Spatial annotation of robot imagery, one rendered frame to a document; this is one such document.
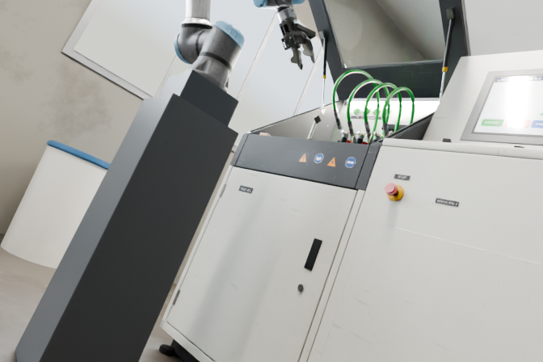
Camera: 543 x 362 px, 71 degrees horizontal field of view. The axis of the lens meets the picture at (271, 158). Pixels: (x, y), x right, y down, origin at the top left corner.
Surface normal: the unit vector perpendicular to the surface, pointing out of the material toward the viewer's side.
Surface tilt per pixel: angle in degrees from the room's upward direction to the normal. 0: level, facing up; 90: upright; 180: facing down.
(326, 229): 90
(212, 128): 90
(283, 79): 90
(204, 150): 90
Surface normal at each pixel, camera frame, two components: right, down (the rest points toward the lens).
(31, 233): 0.04, -0.16
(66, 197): 0.35, -0.02
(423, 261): -0.62, -0.42
